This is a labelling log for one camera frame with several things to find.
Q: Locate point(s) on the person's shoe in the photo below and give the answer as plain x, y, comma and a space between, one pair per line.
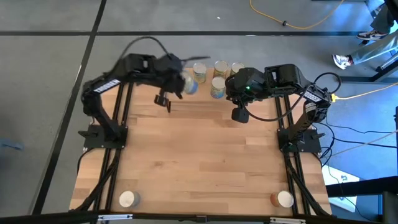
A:
342, 61
373, 35

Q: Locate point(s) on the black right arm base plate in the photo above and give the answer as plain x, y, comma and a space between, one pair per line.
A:
311, 143

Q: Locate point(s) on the tin can blue label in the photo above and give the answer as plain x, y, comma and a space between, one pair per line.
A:
237, 67

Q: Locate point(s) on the white sheet blue print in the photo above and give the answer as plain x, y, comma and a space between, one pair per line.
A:
340, 183

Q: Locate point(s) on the tin can orange brown label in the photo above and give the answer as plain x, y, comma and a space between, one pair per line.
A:
283, 199

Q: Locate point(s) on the tin can orange yellow label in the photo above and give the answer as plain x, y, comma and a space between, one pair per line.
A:
221, 68

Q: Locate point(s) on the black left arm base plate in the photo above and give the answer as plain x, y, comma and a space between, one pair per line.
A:
93, 140

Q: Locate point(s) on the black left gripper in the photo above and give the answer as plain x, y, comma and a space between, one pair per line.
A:
166, 73

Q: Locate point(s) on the black stand base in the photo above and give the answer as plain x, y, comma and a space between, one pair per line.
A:
367, 78

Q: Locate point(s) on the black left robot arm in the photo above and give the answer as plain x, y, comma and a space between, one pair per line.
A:
107, 85

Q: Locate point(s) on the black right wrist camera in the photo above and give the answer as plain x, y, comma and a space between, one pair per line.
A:
240, 115

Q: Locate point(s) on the silver metal bracket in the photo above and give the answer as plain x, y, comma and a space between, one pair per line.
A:
287, 220
115, 216

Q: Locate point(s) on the yellow power plug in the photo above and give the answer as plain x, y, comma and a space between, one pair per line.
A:
333, 98

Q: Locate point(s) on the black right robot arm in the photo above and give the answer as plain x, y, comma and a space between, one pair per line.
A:
308, 99

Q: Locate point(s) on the tin can pineapple label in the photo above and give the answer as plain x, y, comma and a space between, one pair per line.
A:
128, 199

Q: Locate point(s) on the tin can peas label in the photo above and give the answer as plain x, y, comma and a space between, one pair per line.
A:
190, 83

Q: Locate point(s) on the black aluminium frame rail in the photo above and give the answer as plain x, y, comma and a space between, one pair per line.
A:
127, 105
280, 115
117, 105
288, 115

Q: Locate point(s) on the wide black frame bar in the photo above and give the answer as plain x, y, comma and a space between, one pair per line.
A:
174, 218

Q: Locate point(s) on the tin can pale yellow label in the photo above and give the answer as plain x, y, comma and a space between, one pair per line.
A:
199, 72

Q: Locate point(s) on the person's leg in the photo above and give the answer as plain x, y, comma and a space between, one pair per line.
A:
377, 48
384, 18

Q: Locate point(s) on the black beam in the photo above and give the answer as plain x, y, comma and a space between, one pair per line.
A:
360, 186

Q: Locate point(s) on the tin can cherries label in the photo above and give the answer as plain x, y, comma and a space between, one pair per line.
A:
218, 87

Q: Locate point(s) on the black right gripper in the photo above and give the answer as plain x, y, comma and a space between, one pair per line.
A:
248, 84

